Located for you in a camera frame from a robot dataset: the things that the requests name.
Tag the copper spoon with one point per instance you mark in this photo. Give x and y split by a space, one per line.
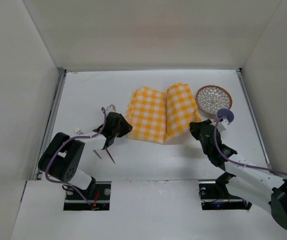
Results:
111 157

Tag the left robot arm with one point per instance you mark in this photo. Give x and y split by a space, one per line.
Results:
60 161

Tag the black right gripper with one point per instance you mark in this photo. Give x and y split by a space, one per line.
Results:
196 128

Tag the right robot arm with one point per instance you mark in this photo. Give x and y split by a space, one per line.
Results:
257 185

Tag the left aluminium table rail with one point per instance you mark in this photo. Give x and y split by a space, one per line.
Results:
51 120

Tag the silver copper fork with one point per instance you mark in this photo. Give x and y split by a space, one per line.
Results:
79 132

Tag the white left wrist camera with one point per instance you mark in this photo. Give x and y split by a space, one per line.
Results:
111 108

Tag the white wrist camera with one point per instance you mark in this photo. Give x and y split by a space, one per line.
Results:
111 108
222 125

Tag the yellow white checkered cloth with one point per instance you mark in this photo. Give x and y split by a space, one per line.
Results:
159 117

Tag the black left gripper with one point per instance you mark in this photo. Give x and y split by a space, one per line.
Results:
123 125

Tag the lavender paper cup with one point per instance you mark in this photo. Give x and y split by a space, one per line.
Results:
226 114

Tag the patterned ceramic plate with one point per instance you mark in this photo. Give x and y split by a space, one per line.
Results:
211 98

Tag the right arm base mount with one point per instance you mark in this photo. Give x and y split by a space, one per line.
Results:
214 195

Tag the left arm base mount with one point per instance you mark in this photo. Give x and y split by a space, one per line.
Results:
97 197

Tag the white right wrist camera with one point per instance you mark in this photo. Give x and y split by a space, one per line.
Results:
222 125

